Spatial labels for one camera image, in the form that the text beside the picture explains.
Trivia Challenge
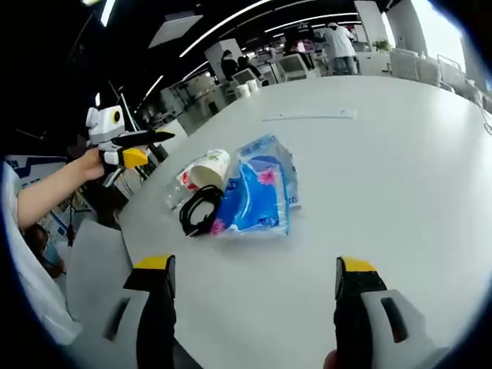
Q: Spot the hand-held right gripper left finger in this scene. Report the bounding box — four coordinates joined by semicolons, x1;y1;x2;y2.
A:
69;254;178;369

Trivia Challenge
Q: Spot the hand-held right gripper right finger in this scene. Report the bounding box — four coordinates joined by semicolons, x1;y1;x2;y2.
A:
333;256;451;369

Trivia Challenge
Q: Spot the clear red-print plastic packet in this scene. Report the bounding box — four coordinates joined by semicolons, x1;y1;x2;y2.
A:
164;161;201;211

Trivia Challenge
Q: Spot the floral paper cup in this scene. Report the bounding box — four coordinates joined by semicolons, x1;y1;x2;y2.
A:
190;148;231;189

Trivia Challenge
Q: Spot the blue tissue packet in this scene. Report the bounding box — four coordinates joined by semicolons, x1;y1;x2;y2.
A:
209;132;303;239

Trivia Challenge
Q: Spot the clear plastic ruler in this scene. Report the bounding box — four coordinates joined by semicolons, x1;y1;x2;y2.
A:
262;108;358;122

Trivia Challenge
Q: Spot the white tabletop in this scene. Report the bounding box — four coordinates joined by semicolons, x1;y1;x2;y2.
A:
118;74;492;369

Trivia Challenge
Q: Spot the person's left hand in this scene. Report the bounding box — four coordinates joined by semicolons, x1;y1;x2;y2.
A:
73;147;106;182

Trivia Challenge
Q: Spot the person's right hand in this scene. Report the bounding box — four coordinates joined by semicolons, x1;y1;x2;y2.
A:
322;348;341;369

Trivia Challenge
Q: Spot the blue white sign board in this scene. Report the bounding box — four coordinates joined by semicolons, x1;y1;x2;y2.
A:
4;155;98;254

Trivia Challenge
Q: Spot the stack of white paper cups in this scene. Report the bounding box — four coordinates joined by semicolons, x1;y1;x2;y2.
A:
235;78;261;101

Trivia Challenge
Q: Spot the white computer monitor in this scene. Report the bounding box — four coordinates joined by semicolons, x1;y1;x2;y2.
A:
231;68;270;88
281;52;313;82

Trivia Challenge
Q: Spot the white mesh chair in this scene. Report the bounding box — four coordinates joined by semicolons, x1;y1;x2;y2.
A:
436;53;468;93
388;48;441;86

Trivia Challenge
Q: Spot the thin black hanging cable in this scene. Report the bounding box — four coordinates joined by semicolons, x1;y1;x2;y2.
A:
65;188;78;248

